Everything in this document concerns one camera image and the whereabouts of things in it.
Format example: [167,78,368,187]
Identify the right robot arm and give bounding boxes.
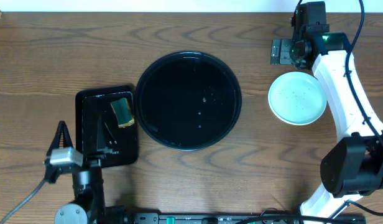
[268,32,383,218]

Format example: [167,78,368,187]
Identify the black rectangular water tray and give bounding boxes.
[75,84,139,166]

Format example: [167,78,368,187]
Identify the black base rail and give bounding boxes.
[128,213,367,224]

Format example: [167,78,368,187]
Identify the round black tray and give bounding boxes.
[134,51,242,151]

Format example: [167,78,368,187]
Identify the yellow green sponge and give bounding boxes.
[111,98,135,128]

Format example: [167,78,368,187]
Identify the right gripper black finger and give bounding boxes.
[270,39,281,65]
[280,39,293,65]

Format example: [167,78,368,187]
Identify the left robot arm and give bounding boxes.
[44,121,132,224]

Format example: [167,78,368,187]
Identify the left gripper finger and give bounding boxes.
[96,116,117,151]
[47,121,73,156]

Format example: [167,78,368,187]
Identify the mint green plate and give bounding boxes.
[267,72,327,126]

